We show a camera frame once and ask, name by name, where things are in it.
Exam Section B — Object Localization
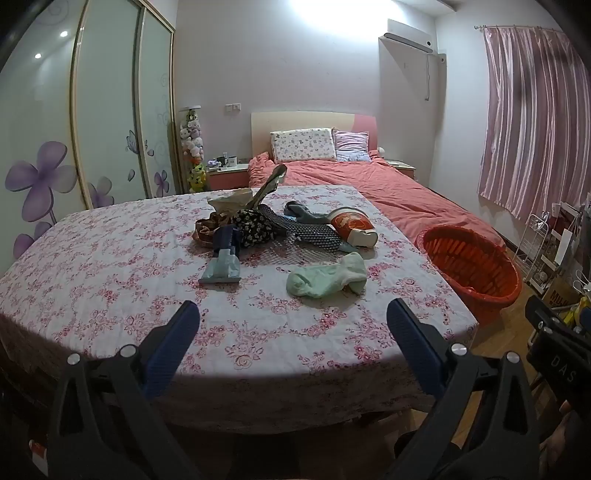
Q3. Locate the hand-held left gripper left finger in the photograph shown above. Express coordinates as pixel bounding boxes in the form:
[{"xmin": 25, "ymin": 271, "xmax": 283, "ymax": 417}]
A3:
[{"xmin": 46, "ymin": 300, "xmax": 201, "ymax": 480}]

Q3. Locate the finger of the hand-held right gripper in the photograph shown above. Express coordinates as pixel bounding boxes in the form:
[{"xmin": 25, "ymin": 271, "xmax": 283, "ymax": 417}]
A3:
[{"xmin": 525, "ymin": 295, "xmax": 563, "ymax": 334}]

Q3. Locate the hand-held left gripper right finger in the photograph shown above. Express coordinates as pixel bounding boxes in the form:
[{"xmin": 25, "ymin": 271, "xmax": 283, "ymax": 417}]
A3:
[{"xmin": 386, "ymin": 298, "xmax": 541, "ymax": 480}]

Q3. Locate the orange plastic basket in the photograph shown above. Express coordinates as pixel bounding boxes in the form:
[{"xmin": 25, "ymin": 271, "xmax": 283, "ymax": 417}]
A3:
[{"xmin": 416, "ymin": 225, "xmax": 523, "ymax": 324}]

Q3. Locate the light blue cream tube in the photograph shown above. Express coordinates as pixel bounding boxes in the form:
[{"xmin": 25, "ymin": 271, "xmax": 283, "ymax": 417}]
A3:
[{"xmin": 198, "ymin": 249, "xmax": 242, "ymax": 287}]

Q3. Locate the brown plastic hair clip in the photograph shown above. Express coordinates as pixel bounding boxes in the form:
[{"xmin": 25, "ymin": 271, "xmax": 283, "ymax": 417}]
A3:
[{"xmin": 247, "ymin": 165, "xmax": 288, "ymax": 208}]

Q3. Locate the pink floral tablecloth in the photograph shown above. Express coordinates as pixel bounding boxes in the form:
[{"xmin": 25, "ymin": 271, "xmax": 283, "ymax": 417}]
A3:
[{"xmin": 0, "ymin": 185, "xmax": 478, "ymax": 435}]

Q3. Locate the light green sock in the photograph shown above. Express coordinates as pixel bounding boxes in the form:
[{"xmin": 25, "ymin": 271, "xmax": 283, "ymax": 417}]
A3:
[{"xmin": 286, "ymin": 251, "xmax": 368, "ymax": 298}]

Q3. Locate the black floral sock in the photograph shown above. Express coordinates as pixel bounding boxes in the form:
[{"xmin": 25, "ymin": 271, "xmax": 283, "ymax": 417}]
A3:
[{"xmin": 231, "ymin": 209, "xmax": 282, "ymax": 247}]

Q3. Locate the bed with red duvet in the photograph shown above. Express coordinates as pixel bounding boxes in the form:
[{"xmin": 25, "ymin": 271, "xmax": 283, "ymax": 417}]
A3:
[{"xmin": 247, "ymin": 152, "xmax": 506, "ymax": 250}]

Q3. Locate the dark dotted sock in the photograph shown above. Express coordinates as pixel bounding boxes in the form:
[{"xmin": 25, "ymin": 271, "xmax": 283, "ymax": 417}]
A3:
[{"xmin": 259, "ymin": 204, "xmax": 345, "ymax": 254}]

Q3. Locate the white paper bag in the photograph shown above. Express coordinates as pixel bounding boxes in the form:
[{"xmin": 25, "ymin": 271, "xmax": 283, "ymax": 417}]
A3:
[{"xmin": 208, "ymin": 188, "xmax": 252, "ymax": 215}]

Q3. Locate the grey sock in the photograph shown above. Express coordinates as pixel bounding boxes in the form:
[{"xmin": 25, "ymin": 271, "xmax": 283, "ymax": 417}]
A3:
[{"xmin": 283, "ymin": 200, "xmax": 331, "ymax": 227}]

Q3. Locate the pink white nightstand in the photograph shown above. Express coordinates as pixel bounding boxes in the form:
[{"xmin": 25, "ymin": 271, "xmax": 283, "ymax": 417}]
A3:
[
  {"xmin": 385, "ymin": 159, "xmax": 416, "ymax": 181},
  {"xmin": 206, "ymin": 164, "xmax": 250, "ymax": 191}
]

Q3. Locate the pink curtain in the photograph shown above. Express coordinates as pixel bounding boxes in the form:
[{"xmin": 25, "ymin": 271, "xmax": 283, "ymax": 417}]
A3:
[{"xmin": 475, "ymin": 25, "xmax": 591, "ymax": 222}]

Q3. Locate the clear column of plush toys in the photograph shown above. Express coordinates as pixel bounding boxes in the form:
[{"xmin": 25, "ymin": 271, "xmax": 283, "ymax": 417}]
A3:
[{"xmin": 180, "ymin": 107, "xmax": 207, "ymax": 193}]

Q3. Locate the pink striped pillow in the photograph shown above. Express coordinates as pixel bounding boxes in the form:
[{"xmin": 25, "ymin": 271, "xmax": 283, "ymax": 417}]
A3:
[{"xmin": 332, "ymin": 130, "xmax": 371, "ymax": 162}]

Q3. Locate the white floral pillow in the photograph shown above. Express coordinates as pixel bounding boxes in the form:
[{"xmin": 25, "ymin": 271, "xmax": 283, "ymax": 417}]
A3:
[{"xmin": 270, "ymin": 128, "xmax": 338, "ymax": 163}]

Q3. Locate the glass wardrobe with purple flowers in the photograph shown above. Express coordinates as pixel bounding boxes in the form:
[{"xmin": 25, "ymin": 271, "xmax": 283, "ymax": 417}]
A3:
[{"xmin": 0, "ymin": 0, "xmax": 181, "ymax": 273}]

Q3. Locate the beige pink headboard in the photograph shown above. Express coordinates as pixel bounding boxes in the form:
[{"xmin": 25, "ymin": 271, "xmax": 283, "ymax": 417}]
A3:
[{"xmin": 250, "ymin": 111, "xmax": 378, "ymax": 162}]

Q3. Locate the curtain rod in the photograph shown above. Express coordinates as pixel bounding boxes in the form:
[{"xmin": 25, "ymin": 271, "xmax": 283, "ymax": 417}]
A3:
[{"xmin": 473, "ymin": 24, "xmax": 559, "ymax": 33}]

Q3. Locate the white air conditioner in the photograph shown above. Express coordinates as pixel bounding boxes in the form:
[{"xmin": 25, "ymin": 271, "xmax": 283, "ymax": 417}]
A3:
[{"xmin": 379, "ymin": 18, "xmax": 437, "ymax": 52}]

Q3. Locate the white wire rack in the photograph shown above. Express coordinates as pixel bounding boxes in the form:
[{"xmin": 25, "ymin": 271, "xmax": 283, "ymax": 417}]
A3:
[{"xmin": 512, "ymin": 203, "xmax": 583, "ymax": 296}]

